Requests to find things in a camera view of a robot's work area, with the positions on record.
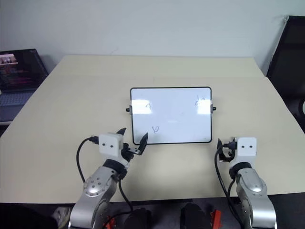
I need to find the red clip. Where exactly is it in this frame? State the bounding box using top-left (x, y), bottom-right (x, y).
top-left (210, 209), bottom-right (223, 229)

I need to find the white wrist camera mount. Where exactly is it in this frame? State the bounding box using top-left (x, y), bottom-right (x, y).
top-left (98, 133), bottom-right (130, 168)
top-left (234, 136), bottom-right (258, 166)

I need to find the dark rounded shape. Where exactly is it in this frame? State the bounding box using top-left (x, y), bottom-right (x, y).
top-left (179, 202), bottom-right (213, 229)
top-left (123, 207), bottom-right (153, 229)

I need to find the black office chair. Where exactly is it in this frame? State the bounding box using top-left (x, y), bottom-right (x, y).
top-left (265, 15), bottom-right (305, 135)

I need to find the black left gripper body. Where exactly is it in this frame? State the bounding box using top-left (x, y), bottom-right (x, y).
top-left (121, 142), bottom-right (142, 166)

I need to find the open laptop computer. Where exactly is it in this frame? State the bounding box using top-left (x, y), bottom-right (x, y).
top-left (0, 48), bottom-right (50, 125)

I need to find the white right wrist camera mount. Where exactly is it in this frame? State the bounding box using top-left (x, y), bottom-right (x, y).
top-left (234, 136), bottom-right (258, 166)

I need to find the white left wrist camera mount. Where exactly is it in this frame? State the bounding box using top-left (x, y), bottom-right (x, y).
top-left (98, 133), bottom-right (130, 168)

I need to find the small black-framed whiteboard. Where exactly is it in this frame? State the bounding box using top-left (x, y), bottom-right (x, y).
top-left (125, 86), bottom-right (218, 146)

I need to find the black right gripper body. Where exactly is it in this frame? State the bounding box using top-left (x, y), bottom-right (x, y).
top-left (218, 141), bottom-right (237, 164)

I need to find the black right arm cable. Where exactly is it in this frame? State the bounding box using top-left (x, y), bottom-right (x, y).
top-left (214, 141), bottom-right (246, 228)

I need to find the grey white shoe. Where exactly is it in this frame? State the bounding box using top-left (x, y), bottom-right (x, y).
top-left (53, 206), bottom-right (72, 228)

